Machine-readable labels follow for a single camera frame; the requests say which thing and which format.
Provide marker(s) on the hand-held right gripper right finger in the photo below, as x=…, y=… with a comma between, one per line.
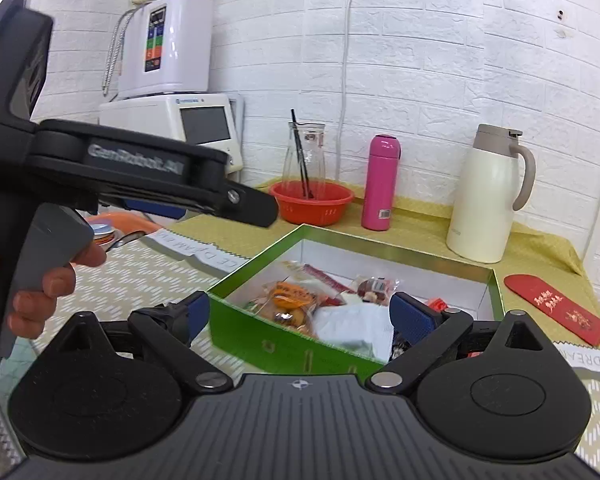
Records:
x=410, y=315

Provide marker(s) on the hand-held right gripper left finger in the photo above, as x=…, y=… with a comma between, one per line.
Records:
x=197, y=310

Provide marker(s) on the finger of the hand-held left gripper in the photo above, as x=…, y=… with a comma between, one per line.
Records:
x=250, y=205
x=152, y=207

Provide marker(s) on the green cardboard box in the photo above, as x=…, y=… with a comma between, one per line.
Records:
x=245, y=332

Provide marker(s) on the pale blue snack packet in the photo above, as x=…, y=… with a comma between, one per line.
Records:
x=350, y=330

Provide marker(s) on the person's left hand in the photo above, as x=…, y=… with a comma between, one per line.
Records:
x=55, y=285

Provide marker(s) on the orange basin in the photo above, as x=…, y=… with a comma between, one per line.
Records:
x=130, y=220

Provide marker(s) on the clear dark red candy packet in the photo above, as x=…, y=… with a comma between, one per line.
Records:
x=375, y=287

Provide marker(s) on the red plastic basket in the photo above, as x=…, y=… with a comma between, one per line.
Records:
x=310, y=210

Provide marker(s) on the black straw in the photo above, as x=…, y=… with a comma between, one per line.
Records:
x=300, y=155

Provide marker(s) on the glass carafe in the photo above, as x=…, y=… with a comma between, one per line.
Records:
x=315, y=155

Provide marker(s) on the white appliance with screen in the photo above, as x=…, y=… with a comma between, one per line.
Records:
x=205, y=125

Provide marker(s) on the red snack packet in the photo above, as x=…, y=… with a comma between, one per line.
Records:
x=325, y=277

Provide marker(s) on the pink bottle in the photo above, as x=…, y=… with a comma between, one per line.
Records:
x=380, y=185

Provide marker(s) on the cream thermos jug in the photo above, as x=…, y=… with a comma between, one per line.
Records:
x=480, y=200

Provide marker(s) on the red envelope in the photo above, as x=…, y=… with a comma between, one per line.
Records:
x=555, y=307

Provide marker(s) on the white water purifier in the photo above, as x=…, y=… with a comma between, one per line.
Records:
x=180, y=45

